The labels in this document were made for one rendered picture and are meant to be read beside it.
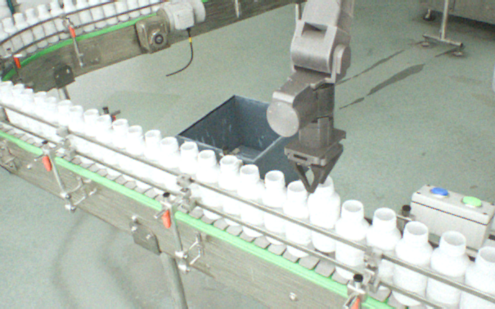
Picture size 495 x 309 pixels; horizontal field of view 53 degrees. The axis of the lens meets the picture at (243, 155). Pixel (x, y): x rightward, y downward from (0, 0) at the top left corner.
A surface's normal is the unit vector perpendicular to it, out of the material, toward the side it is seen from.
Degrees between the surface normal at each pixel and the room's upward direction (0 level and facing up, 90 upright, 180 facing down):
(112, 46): 90
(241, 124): 90
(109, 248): 0
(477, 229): 70
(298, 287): 90
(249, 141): 90
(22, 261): 0
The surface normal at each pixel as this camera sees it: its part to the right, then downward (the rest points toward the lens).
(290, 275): -0.59, 0.51
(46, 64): 0.85, 0.22
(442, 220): -0.60, 0.19
